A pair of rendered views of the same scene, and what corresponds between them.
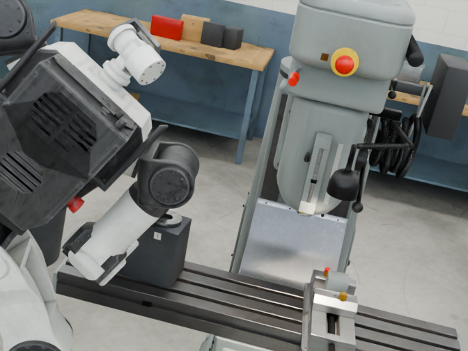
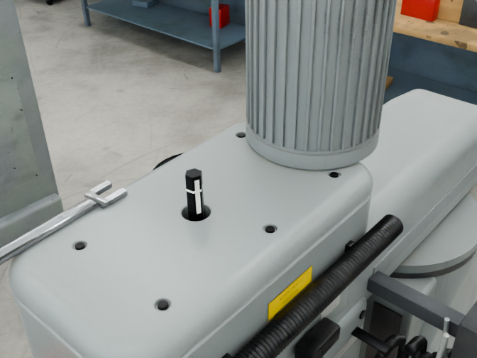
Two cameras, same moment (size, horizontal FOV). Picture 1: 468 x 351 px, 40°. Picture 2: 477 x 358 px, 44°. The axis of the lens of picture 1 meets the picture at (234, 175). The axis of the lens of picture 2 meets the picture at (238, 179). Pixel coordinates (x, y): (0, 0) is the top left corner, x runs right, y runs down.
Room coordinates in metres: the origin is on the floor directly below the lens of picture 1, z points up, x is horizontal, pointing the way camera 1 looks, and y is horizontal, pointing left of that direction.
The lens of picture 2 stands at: (1.18, -0.60, 2.34)
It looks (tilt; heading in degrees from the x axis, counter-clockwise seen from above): 34 degrees down; 36
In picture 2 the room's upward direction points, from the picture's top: 1 degrees counter-clockwise
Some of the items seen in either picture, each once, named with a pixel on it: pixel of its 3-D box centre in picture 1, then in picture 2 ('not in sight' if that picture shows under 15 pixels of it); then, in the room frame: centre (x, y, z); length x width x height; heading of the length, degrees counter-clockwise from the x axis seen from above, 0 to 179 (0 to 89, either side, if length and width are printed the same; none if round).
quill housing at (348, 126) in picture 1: (320, 150); not in sight; (1.63, -0.21, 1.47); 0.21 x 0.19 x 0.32; 84
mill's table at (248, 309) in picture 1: (259, 311); not in sight; (1.63, -0.15, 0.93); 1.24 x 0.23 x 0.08; 84
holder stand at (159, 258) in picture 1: (146, 241); not in sight; (1.67, 0.22, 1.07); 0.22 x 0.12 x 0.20; 78
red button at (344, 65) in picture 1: (344, 64); not in sight; (1.37, -0.19, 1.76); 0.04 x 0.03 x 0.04; 84
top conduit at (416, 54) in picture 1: (407, 42); (302, 307); (1.64, -0.36, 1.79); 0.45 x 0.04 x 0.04; 174
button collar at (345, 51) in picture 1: (345, 62); not in sight; (1.39, -0.19, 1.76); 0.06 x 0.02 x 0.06; 84
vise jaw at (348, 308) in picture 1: (334, 302); not in sight; (1.55, -0.35, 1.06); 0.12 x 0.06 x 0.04; 87
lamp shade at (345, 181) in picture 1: (345, 182); not in sight; (1.38, -0.25, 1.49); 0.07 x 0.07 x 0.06
